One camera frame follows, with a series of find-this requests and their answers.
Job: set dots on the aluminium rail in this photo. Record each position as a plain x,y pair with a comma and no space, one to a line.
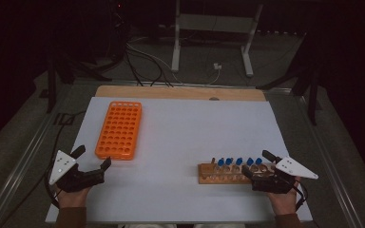
329,167
22,171

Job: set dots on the orange plastic test tube rack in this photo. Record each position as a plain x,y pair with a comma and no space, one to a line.
119,129

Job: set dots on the wooden test tube rack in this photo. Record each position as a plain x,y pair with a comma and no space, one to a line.
215,177

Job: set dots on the black tripod stand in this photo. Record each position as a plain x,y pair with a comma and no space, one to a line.
51,85
312,101

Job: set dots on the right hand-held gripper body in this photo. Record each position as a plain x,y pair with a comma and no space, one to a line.
293,167

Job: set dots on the white plug adapter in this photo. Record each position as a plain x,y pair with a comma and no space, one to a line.
217,66

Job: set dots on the grey metal stand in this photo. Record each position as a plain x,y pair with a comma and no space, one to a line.
215,23

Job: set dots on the person's right hand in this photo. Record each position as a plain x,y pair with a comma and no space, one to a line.
283,202

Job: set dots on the person's left hand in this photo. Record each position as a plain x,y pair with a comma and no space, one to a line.
72,199

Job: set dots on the white table mat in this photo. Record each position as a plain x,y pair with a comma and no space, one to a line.
177,133

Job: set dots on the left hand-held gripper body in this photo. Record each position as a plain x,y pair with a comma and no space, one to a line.
64,164

